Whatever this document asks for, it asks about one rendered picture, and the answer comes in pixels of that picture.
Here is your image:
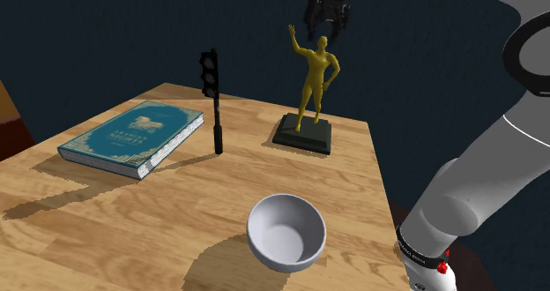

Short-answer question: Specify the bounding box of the teal hardcover book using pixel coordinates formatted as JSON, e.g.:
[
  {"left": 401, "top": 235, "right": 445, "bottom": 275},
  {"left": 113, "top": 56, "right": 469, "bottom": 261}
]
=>
[{"left": 56, "top": 100, "right": 204, "bottom": 181}]

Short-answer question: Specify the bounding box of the gold figure on dark base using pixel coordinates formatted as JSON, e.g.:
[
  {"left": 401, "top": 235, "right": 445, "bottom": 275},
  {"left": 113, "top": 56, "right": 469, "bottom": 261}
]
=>
[{"left": 271, "top": 23, "right": 342, "bottom": 156}]

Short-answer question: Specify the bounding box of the black toy traffic light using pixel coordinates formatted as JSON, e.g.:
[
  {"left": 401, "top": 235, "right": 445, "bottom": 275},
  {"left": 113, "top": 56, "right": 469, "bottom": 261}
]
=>
[{"left": 199, "top": 48, "right": 225, "bottom": 156}]

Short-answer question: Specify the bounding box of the white bowl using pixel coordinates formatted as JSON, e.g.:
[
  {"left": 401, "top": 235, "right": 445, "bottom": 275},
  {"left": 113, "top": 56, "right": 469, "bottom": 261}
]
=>
[{"left": 246, "top": 193, "right": 328, "bottom": 274}]

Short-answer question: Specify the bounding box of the wooden table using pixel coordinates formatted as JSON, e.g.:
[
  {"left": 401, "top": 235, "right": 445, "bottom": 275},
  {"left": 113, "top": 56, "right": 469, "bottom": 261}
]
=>
[{"left": 0, "top": 82, "right": 412, "bottom": 291}]

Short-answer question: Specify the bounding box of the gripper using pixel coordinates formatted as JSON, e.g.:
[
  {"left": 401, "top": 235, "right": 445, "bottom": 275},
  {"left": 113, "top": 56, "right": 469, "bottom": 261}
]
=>
[{"left": 303, "top": 0, "right": 353, "bottom": 47}]

